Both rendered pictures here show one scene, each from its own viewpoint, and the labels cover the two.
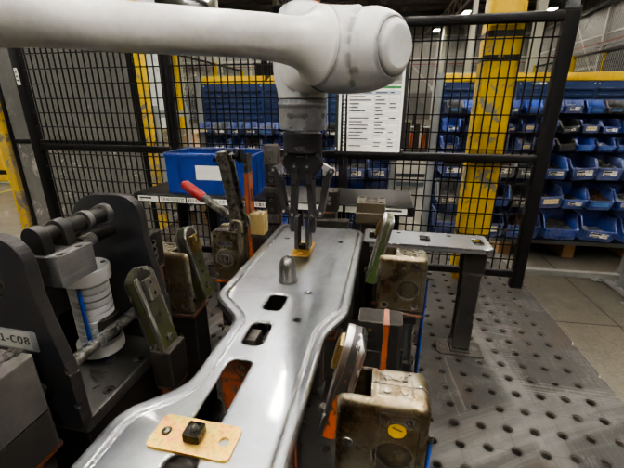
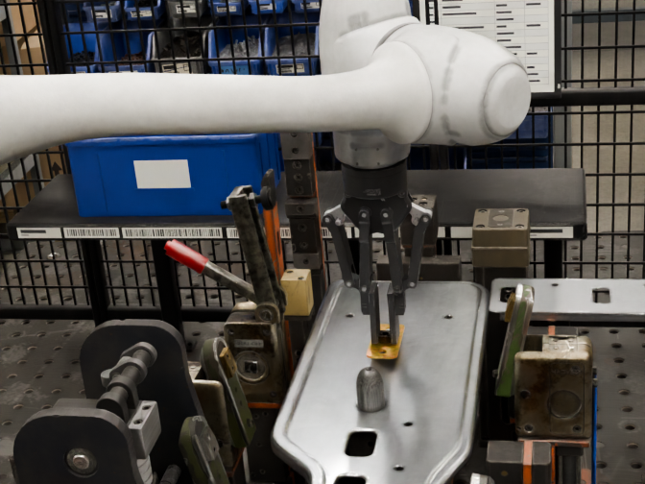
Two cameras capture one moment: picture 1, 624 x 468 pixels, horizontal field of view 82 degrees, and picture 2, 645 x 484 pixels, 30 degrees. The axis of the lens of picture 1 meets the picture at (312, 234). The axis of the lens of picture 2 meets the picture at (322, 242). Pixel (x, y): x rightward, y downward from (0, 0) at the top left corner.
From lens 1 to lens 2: 0.74 m
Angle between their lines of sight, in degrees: 5
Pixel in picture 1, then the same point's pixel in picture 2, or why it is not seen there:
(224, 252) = (248, 356)
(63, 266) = (145, 436)
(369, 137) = not seen: hidden behind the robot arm
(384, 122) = (518, 33)
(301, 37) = (382, 106)
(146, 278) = (202, 431)
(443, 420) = not seen: outside the picture
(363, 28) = (463, 90)
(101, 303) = (144, 469)
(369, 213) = (497, 247)
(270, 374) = not seen: outside the picture
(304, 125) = (378, 159)
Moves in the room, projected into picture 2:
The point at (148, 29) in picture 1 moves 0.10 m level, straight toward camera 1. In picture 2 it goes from (184, 118) to (218, 148)
